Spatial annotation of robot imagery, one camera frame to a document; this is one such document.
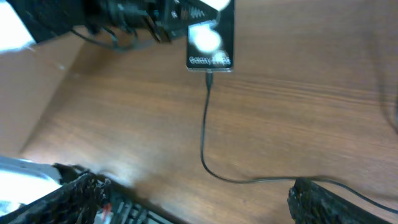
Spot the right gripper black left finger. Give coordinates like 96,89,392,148
1,172,108,224

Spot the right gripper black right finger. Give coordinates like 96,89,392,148
287,178,390,224

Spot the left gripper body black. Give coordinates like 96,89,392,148
83,0,218,42

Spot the black smartphone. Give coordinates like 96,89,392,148
186,0,235,72

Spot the black charger cable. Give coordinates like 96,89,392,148
200,71,398,215

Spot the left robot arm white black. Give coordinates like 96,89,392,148
7,0,220,43

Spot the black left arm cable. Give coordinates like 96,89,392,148
70,26,139,52

